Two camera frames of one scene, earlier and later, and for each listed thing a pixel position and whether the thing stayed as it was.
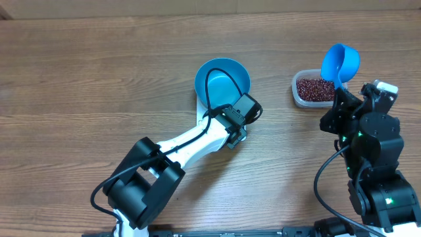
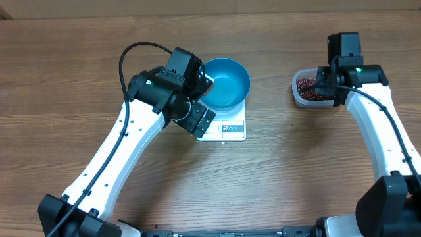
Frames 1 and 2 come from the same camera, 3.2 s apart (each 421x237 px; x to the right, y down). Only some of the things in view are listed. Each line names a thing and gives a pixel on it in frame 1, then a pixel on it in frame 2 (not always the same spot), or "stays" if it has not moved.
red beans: x=315 y=89 stays
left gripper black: x=245 y=133 to x=191 y=124
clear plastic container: x=309 y=90 stays
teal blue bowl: x=221 y=89 stays
